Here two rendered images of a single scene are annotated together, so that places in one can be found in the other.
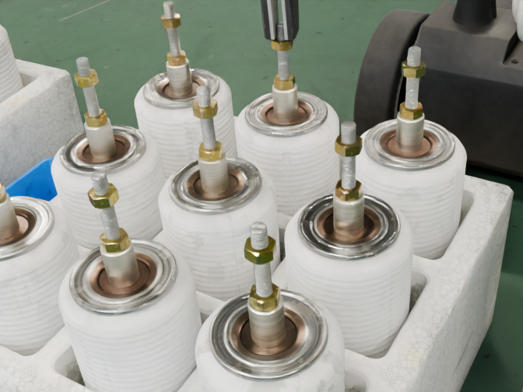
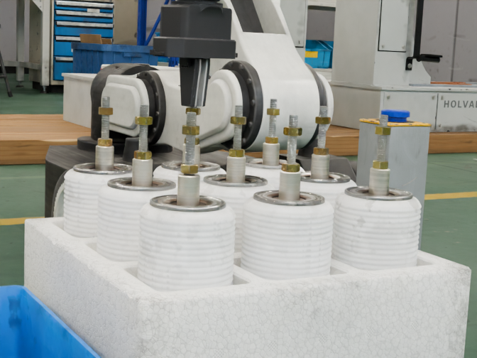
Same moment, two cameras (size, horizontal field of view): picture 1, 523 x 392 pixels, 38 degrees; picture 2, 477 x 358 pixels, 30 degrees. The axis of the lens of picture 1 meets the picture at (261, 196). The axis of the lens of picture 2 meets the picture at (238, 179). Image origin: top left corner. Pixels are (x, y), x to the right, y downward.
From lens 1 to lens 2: 0.97 m
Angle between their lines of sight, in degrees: 63
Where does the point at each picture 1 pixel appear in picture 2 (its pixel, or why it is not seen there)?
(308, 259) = (331, 186)
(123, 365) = (328, 241)
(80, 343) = (306, 232)
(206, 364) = (382, 204)
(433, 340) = not seen: hidden behind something
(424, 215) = not seen: hidden behind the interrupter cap
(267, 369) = (404, 196)
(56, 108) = not seen: outside the picture
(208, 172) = (242, 165)
